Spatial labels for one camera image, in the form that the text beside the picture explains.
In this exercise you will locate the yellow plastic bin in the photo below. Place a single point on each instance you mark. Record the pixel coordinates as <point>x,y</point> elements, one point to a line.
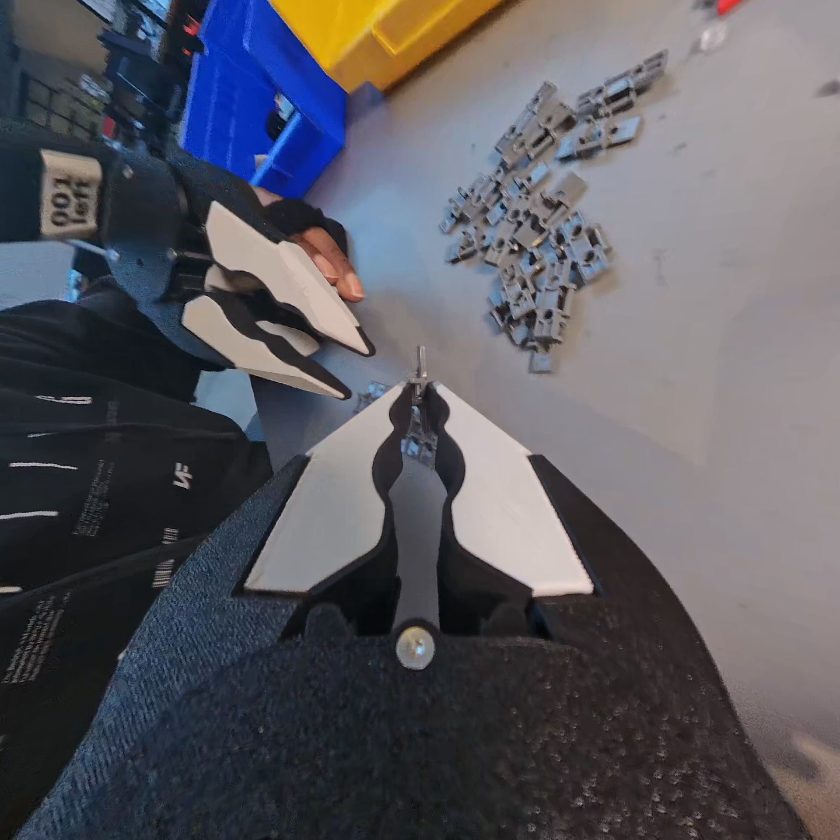
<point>367,33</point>

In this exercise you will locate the person's black hooded sweater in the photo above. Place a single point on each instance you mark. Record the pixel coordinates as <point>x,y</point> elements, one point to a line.
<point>79,525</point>

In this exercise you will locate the black yellow toy part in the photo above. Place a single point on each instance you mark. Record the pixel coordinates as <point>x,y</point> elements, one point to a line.
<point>279,121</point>

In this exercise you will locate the blue plastic bin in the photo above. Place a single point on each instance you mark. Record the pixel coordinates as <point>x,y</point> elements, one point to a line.
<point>262,65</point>

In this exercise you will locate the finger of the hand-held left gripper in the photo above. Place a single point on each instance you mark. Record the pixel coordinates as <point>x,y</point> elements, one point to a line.
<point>243,348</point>
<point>289,282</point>

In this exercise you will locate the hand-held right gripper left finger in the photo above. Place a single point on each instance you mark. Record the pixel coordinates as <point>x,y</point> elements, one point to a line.
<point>321,518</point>

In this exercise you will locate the pile of grey track links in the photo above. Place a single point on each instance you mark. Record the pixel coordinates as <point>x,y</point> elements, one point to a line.
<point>538,229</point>

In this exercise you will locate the person's left hand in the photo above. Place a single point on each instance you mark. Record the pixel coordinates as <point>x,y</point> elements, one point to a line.
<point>328,256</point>

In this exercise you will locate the grey desk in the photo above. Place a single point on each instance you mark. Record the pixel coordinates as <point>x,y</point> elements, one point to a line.
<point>656,394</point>

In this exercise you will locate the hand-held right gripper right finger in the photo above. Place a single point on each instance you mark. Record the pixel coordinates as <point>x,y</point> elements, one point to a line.
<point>512,518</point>

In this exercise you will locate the grey plastic track link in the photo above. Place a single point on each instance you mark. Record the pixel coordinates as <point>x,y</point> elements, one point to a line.
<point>418,374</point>

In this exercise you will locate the person's left forearm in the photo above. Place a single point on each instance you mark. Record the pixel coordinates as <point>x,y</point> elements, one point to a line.
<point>85,341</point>

